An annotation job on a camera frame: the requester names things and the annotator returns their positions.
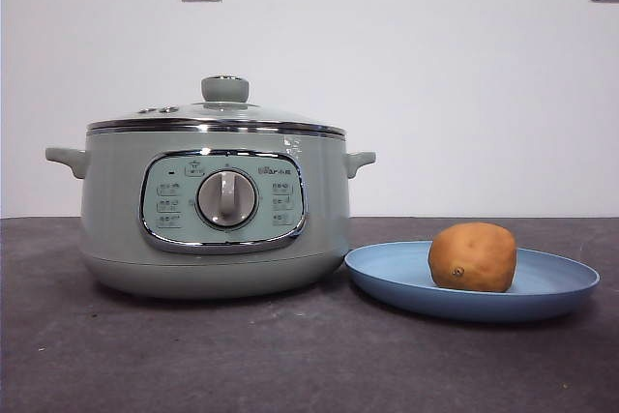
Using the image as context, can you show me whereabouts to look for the brown potato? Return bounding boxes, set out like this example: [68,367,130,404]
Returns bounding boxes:
[427,221,517,293]

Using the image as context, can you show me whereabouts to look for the pale green electric steamer pot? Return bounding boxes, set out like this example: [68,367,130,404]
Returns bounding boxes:
[44,131,377,300]

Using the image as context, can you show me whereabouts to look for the glass lid with green knob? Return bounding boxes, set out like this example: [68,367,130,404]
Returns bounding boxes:
[86,74,347,136]

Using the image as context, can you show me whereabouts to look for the blue round plate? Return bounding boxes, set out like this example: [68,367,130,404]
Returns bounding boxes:
[344,240,602,323]

